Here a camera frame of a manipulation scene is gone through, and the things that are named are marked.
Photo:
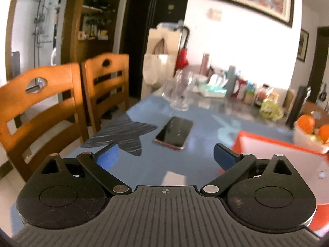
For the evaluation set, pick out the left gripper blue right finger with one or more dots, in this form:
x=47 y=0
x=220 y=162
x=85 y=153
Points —
x=235 y=166

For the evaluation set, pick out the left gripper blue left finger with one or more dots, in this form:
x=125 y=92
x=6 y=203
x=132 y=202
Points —
x=97 y=165

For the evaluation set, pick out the dark star-shaped mat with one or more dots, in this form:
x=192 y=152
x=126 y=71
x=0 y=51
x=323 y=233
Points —
x=122 y=132

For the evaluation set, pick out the green panda mug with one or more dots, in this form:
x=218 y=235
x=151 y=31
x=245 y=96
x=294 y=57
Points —
x=271 y=110

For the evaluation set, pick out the black smartphone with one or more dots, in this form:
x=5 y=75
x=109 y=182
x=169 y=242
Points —
x=175 y=133

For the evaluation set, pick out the red supplement bottle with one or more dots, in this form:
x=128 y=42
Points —
x=239 y=89

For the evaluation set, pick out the tissue box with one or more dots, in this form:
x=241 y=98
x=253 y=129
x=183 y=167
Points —
x=213 y=90

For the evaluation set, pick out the white fruit basket bowl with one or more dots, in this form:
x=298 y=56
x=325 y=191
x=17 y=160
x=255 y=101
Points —
x=308 y=141

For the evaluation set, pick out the left orange in bowl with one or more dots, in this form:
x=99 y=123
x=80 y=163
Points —
x=306 y=123

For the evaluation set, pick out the orange in bowl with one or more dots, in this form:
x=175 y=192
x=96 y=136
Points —
x=323 y=133
x=306 y=123

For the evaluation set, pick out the far wooden chair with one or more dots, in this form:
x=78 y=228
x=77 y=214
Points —
x=106 y=85

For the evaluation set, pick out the black thermos bottle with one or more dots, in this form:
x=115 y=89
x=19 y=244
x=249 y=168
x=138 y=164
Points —
x=300 y=99

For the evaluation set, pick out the grey cylinder container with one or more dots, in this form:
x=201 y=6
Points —
x=231 y=76

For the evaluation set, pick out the clear glass pitcher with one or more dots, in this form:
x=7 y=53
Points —
x=178 y=90

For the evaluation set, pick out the right orange in bowl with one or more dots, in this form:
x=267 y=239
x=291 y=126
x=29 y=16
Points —
x=323 y=133

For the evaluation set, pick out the pink thermos bottle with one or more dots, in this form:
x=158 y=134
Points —
x=204 y=68

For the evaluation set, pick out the red folded umbrella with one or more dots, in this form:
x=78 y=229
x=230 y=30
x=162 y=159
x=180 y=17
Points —
x=181 y=61

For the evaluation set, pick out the beige paper bag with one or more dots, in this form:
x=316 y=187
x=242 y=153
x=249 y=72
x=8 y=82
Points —
x=160 y=58

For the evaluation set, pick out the small framed picture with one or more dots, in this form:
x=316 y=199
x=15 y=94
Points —
x=303 y=44

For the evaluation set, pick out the wooden display cabinet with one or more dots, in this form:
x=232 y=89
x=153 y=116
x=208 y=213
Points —
x=87 y=29

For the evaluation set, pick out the white wall switch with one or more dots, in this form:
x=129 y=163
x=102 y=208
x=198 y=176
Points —
x=214 y=14

